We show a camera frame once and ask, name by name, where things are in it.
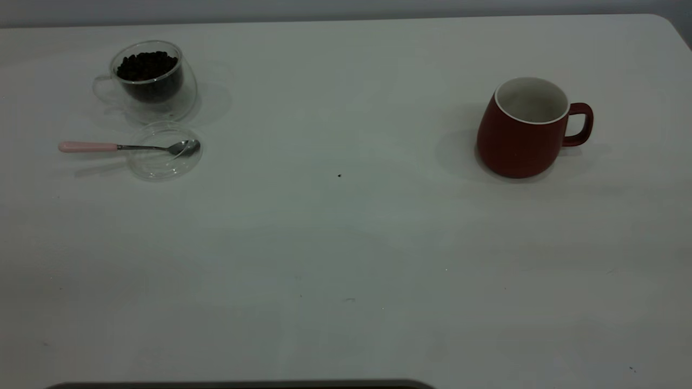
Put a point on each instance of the red ceramic mug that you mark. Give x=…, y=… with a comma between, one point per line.
x=513, y=146

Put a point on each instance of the clear round glass lid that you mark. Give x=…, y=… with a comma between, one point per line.
x=162, y=168

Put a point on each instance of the dark coffee beans pile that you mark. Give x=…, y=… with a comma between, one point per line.
x=146, y=67

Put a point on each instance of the clear double-wall glass cup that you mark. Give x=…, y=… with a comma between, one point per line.
x=162, y=111

